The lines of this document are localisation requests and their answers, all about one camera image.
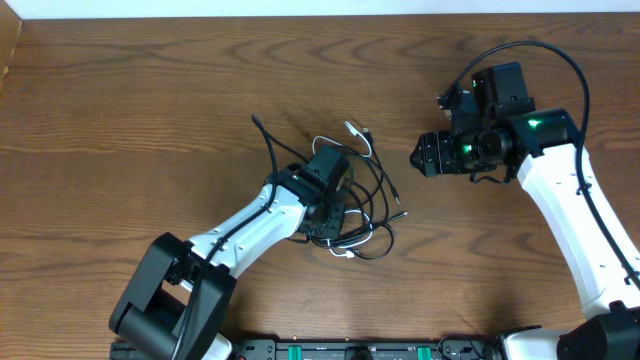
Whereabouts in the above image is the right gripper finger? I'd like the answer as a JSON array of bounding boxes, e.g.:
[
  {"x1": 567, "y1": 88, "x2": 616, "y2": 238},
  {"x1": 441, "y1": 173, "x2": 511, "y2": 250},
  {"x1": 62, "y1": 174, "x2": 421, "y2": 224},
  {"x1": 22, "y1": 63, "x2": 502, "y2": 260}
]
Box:
[
  {"x1": 410, "y1": 135, "x2": 426, "y2": 160},
  {"x1": 410, "y1": 156, "x2": 428, "y2": 176}
]

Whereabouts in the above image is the black USB cable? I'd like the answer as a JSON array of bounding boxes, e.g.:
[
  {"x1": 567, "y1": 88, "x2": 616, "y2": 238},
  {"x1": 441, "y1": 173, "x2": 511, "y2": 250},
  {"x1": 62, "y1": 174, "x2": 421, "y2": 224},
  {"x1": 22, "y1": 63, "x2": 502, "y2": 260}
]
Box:
[{"x1": 287, "y1": 127, "x2": 409, "y2": 262}]

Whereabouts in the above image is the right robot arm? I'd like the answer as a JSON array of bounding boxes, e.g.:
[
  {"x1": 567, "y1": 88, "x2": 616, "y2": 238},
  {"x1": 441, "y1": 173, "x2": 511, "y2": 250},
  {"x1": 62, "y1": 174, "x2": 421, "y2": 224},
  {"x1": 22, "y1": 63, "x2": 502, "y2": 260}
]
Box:
[{"x1": 410, "y1": 62, "x2": 639, "y2": 359}]

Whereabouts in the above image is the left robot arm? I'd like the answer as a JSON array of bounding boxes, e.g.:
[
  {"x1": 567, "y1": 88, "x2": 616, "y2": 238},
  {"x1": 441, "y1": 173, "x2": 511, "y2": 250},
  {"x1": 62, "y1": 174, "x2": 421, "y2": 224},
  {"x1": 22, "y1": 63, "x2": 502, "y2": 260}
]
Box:
[{"x1": 109, "y1": 146, "x2": 349, "y2": 359}]

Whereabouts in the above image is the cardboard box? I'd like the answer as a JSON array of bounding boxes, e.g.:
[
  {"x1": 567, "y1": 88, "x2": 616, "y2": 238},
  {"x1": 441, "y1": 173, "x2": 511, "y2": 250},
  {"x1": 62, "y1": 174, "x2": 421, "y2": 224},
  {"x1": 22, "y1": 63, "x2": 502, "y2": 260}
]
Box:
[{"x1": 0, "y1": 0, "x2": 23, "y2": 85}]

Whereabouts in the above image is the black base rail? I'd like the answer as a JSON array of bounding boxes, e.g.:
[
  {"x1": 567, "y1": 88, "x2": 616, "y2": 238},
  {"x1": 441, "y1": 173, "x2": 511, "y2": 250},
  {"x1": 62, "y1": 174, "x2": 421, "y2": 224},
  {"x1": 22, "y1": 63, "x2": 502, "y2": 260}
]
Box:
[{"x1": 229, "y1": 336, "x2": 506, "y2": 360}]

